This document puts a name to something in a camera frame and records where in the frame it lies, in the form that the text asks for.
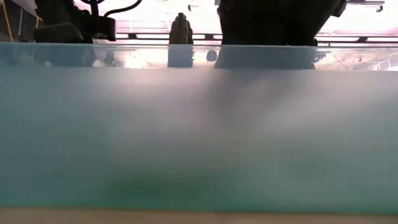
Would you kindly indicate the green translucent plastic basket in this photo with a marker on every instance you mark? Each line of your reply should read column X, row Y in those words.
column 199, row 140

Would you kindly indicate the long ceiling light fixture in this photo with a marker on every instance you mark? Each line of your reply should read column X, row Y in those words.
column 149, row 36

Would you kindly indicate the green cactus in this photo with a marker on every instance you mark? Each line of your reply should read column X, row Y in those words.
column 181, row 31

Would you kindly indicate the black ceiling track fixture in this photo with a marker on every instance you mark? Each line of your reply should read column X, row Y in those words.
column 367, row 2

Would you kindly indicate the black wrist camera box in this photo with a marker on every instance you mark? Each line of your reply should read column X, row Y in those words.
column 105, row 28

